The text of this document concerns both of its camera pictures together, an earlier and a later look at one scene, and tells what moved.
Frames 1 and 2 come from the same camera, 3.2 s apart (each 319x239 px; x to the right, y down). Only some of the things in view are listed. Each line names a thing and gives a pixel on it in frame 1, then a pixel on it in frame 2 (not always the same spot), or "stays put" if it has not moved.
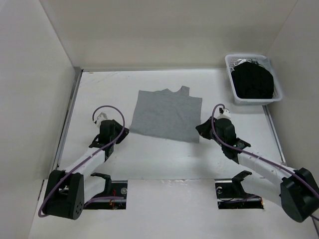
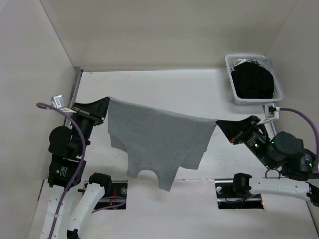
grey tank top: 165,114 -> 157,140
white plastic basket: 264,59 stays put
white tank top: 240,60 stays put
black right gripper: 203,128 -> 235,131
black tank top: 252,81 stays put
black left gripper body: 117,130 -> 85,123
